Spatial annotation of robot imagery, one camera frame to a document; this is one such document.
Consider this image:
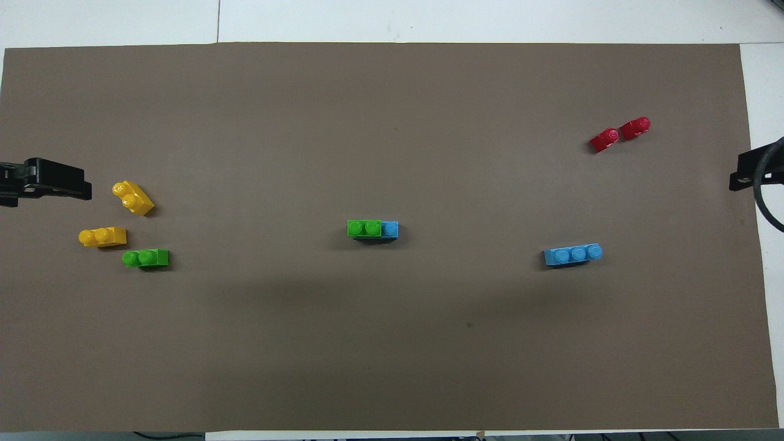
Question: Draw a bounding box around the brown paper mat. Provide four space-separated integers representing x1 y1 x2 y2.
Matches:
0 42 780 432

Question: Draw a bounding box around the red one-stud block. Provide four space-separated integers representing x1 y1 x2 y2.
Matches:
589 128 620 153
620 117 651 141

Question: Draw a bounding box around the black cable at table edge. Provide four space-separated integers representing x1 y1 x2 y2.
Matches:
132 431 206 441

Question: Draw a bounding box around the yellow two-stud block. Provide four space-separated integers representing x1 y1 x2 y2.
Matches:
112 181 155 216
78 227 127 247

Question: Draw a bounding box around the blue three-stud block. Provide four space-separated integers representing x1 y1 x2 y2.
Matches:
544 243 603 267
352 221 399 244

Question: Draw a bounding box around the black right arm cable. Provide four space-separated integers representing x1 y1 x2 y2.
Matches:
752 136 784 233

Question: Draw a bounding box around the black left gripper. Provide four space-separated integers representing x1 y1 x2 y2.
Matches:
0 157 92 208

